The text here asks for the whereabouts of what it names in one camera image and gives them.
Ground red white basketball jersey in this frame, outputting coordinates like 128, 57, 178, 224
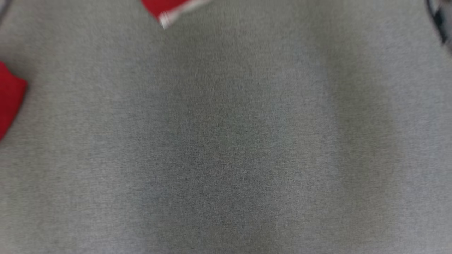
0, 62, 28, 141

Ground red mesh shorts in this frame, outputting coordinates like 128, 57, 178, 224
141, 0, 212, 29

